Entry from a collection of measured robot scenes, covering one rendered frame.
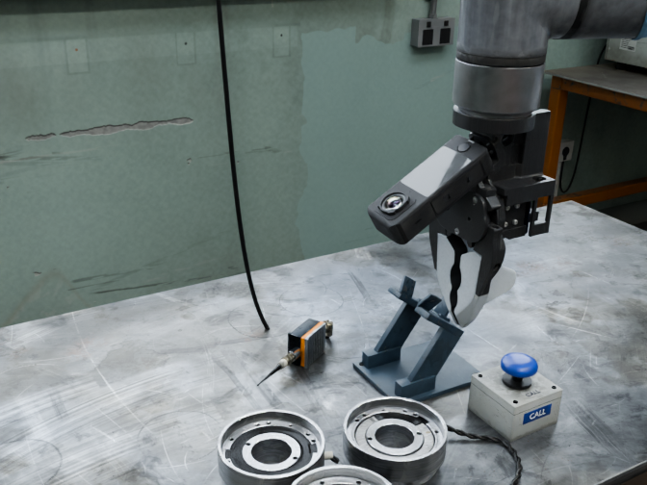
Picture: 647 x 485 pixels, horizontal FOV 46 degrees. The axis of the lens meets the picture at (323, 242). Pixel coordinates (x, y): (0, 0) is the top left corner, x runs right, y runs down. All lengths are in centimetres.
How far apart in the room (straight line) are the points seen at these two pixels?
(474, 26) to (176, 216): 184
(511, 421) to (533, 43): 40
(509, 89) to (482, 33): 5
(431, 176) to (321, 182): 193
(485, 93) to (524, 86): 3
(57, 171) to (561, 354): 158
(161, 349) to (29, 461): 24
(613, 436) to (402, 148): 196
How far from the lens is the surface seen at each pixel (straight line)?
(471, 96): 67
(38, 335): 108
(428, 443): 81
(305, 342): 94
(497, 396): 86
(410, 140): 276
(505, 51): 65
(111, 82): 224
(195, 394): 92
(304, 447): 79
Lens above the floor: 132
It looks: 24 degrees down
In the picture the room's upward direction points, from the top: 1 degrees clockwise
